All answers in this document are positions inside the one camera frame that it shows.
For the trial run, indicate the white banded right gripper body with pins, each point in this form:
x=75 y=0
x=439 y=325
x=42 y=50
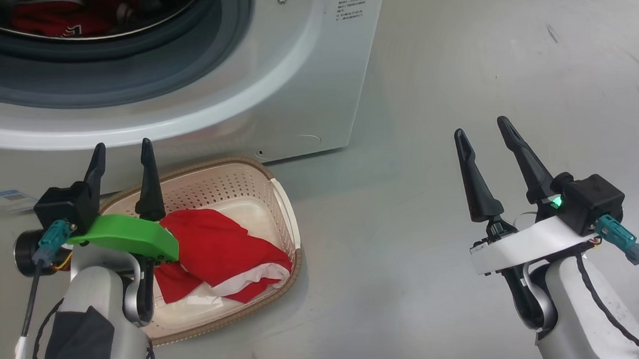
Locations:
x=528 y=241

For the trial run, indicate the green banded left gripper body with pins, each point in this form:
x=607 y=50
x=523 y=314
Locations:
x=128 y=233

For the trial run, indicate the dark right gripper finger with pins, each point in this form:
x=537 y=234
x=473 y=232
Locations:
x=478 y=192
x=536 y=180

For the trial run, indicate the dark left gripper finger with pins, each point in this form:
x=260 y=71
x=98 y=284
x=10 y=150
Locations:
x=150 y=195
x=97 y=171

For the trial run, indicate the red garment with white cuff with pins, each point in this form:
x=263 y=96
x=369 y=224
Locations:
x=218 y=247

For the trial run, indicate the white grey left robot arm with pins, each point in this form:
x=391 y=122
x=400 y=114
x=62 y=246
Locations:
x=93 y=287

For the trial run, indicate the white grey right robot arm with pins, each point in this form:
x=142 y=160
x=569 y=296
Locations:
x=571 y=308

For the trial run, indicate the cream perforated laundry basket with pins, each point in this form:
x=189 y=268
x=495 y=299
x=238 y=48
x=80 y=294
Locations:
x=225 y=179

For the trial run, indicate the white front-load washing machine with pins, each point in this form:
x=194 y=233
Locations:
x=292 y=92

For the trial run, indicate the blue white energy label sticker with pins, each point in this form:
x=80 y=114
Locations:
x=2 y=200

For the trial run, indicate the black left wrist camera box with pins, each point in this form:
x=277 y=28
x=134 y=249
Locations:
x=60 y=203

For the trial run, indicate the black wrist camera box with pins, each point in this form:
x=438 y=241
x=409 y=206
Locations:
x=60 y=203
x=592 y=199

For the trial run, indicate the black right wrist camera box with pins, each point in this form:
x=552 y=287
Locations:
x=592 y=199

